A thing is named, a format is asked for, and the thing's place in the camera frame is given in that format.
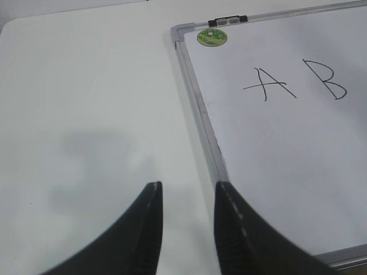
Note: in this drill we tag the white aluminium-framed whiteboard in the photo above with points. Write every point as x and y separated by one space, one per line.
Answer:
281 111

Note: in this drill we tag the round green magnet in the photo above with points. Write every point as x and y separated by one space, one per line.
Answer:
212 37

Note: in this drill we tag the black silver whiteboard hanger clip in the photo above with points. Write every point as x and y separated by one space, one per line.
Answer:
227 20

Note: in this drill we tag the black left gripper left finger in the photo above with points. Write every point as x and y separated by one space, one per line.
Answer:
132 245

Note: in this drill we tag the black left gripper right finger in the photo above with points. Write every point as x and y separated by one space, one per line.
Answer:
247 244

